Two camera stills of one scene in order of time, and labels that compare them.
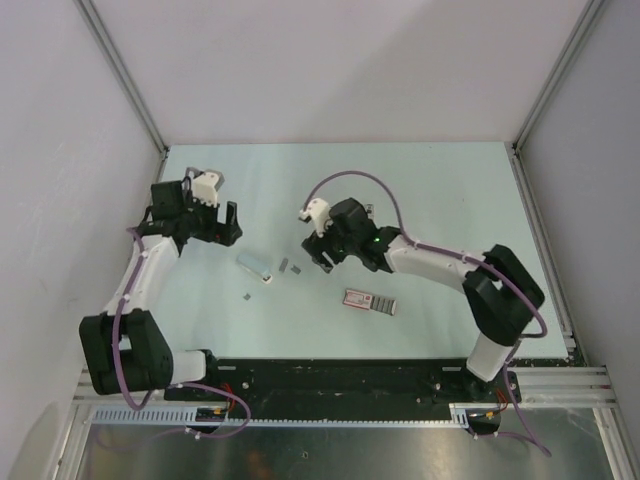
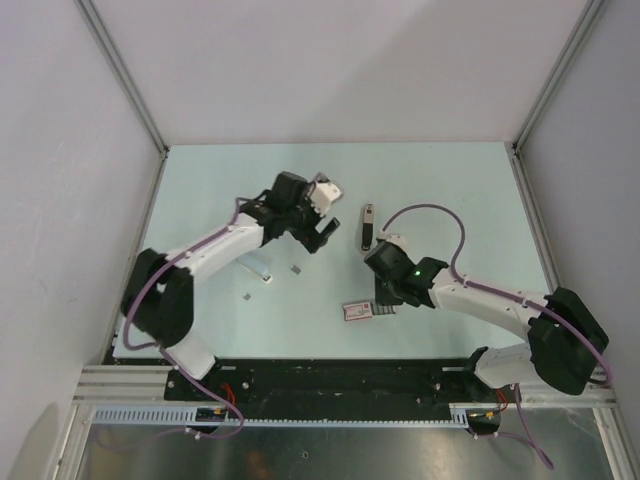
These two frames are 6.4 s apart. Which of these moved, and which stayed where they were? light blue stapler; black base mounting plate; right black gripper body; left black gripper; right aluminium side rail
Moved: left black gripper; right black gripper body
Stayed: light blue stapler; right aluminium side rail; black base mounting plate
